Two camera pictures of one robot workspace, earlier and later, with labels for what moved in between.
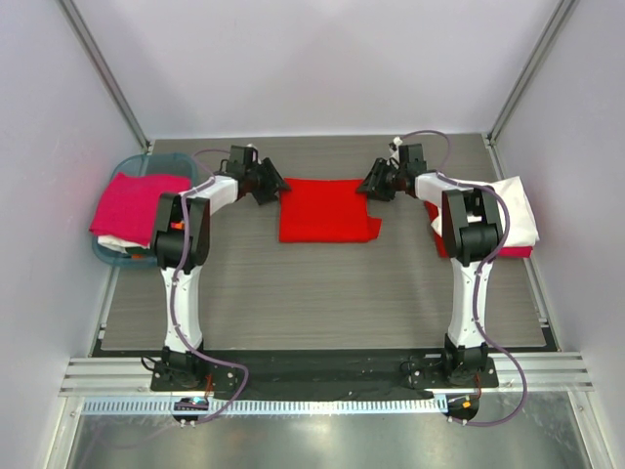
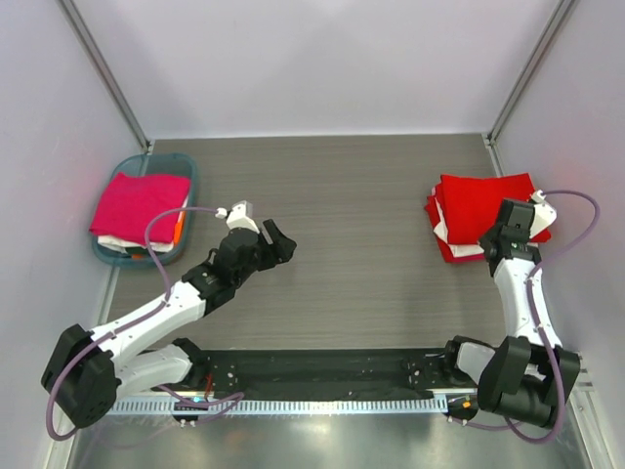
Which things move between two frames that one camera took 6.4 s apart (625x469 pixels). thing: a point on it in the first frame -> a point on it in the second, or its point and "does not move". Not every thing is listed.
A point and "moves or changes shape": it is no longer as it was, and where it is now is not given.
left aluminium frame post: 105,72 does not move
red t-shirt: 319,210 moves or changes shape
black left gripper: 261,181 -> 267,245
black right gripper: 386,179 -> 495,241
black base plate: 328,373 does not move
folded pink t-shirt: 129,207 does not move
